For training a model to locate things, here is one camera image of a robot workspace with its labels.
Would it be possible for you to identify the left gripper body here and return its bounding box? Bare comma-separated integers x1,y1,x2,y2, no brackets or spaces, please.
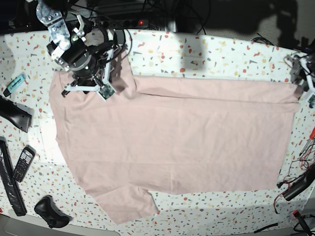
284,54,311,85

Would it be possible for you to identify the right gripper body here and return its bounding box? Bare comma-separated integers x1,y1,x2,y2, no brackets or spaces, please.
71,49,118,86

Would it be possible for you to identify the pink T-shirt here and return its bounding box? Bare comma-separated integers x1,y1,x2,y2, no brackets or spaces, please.
49,55,299,224

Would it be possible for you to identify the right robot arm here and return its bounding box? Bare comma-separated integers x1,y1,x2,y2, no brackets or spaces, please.
36,0,123,100

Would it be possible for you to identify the grey table clamp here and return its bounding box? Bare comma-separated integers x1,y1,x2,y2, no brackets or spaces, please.
115,29,126,45

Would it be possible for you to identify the light blue highlighter marker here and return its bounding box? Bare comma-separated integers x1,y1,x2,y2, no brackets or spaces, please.
3,73,26,97

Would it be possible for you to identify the black handheld device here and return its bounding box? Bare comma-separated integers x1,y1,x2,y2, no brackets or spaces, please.
0,96,34,133

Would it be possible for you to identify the power strip with red light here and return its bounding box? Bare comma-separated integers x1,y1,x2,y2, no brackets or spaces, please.
100,19,149,29

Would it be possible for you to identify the black remote control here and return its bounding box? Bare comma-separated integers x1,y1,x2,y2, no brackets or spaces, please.
13,145,36,182

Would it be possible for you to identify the black cylindrical device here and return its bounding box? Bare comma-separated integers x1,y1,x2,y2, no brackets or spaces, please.
283,169,315,201

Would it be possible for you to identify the long black bar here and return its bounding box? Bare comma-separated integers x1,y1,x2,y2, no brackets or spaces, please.
0,137,27,216

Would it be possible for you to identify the black game controller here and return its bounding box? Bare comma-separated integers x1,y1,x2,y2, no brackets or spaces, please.
34,195,72,229

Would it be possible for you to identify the red black clamp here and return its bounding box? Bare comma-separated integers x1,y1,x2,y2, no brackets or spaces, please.
292,210,312,235

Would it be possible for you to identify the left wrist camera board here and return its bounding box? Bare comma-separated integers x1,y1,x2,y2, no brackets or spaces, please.
307,93,315,109

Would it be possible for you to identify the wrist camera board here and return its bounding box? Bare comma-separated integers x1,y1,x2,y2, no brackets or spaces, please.
97,83,116,101
307,93,315,109

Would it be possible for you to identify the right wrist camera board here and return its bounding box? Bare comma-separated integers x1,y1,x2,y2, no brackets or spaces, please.
97,83,116,101

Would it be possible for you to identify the orange handled screwdriver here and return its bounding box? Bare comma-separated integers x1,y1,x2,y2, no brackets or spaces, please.
301,128,315,153

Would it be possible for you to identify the red and black wire bundle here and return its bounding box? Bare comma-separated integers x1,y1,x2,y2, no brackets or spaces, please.
273,144,315,214

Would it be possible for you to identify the black cable on table edge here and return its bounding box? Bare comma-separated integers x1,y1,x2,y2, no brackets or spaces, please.
252,222,279,234

